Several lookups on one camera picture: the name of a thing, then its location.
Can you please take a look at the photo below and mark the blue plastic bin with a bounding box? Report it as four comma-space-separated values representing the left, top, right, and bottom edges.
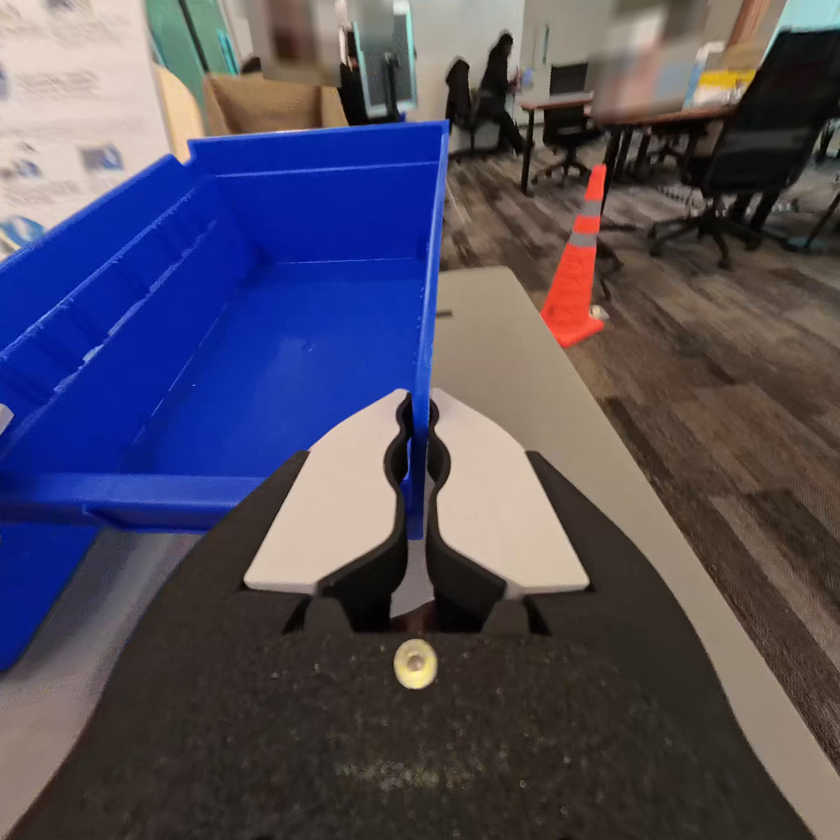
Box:
0, 524, 101, 672
0, 119, 450, 540

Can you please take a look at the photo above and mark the orange traffic cone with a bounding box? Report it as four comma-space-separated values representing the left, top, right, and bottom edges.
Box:
540, 164, 608, 349

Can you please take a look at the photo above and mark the teal framed board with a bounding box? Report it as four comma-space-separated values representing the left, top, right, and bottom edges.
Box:
351, 20, 419, 112

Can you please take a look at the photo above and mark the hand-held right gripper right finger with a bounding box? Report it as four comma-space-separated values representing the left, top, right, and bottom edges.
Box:
425, 388, 590, 632

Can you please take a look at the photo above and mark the beige hanging coat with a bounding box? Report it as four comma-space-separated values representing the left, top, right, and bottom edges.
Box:
203, 72, 349, 137

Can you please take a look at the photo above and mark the black hanging jacket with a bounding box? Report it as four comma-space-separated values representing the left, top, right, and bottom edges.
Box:
445, 58, 478, 132

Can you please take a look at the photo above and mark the large black office chair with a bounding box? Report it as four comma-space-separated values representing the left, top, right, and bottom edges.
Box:
650, 29, 840, 270

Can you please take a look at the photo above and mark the printed instruction sheet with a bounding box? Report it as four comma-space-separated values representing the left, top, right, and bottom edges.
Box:
0, 0, 172, 258

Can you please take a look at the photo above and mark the wooden office desk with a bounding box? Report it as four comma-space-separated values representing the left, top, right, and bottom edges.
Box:
594, 101, 736, 198
520, 92, 595, 196

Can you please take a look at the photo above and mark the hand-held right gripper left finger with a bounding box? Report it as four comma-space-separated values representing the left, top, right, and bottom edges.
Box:
243, 388, 411, 632

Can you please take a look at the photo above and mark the instruction sheet on tablet stand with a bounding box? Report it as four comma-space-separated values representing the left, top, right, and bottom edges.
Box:
0, 0, 206, 258

